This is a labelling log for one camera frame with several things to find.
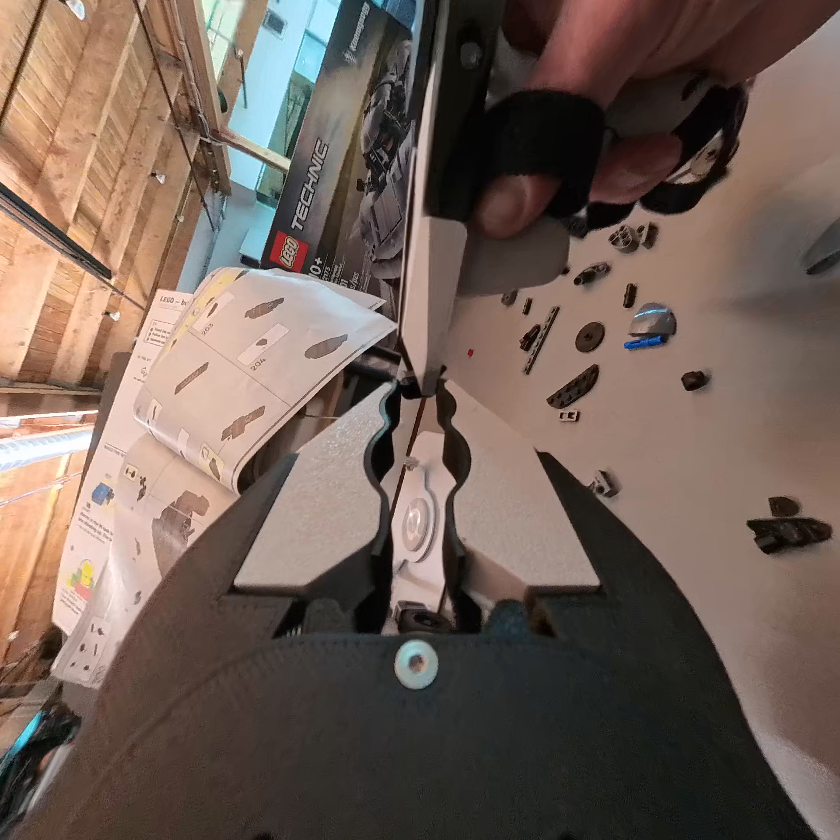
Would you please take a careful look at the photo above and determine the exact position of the white book stand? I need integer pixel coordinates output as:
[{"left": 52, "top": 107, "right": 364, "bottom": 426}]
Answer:
[{"left": 384, "top": 430, "right": 455, "bottom": 601}]

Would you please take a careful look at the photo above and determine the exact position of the dark half-round lego plate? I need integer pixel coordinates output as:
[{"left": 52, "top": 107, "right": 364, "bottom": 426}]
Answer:
[{"left": 546, "top": 364, "right": 600, "bottom": 411}]

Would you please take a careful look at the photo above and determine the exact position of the grey curved lego wedge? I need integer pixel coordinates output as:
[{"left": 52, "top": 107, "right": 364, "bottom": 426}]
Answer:
[{"left": 806, "top": 220, "right": 840, "bottom": 275}]

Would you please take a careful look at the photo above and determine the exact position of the long grey lego plate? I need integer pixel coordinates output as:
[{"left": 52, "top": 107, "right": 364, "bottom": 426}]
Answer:
[{"left": 523, "top": 305, "right": 560, "bottom": 376}]

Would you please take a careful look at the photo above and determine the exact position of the person's right hand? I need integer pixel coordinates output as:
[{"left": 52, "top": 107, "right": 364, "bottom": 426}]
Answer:
[{"left": 474, "top": 0, "right": 840, "bottom": 240}]

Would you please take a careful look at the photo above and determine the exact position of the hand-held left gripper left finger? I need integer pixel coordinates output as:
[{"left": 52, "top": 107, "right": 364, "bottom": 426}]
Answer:
[{"left": 234, "top": 382, "right": 403, "bottom": 635}]

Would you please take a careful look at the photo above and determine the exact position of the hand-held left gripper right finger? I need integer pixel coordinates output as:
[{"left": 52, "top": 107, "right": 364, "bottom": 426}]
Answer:
[{"left": 436, "top": 379, "right": 602, "bottom": 634}]

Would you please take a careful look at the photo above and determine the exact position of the curved grey-blue lego slope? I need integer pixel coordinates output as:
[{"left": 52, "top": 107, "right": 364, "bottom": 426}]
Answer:
[{"left": 629, "top": 303, "right": 677, "bottom": 342}]

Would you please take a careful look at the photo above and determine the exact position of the black lego connector cluster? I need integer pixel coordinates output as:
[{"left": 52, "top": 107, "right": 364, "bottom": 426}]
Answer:
[{"left": 747, "top": 517, "right": 833, "bottom": 555}]

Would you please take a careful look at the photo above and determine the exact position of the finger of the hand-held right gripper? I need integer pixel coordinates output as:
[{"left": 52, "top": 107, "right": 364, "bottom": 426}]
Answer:
[{"left": 396, "top": 0, "right": 469, "bottom": 396}]

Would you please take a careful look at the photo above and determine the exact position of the dark printed lego box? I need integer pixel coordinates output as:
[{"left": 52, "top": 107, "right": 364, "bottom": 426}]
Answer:
[{"left": 259, "top": 0, "right": 434, "bottom": 329}]

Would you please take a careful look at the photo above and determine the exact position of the lego instruction booklet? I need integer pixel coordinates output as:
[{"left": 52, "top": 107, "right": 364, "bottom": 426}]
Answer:
[{"left": 52, "top": 266, "right": 388, "bottom": 690}]

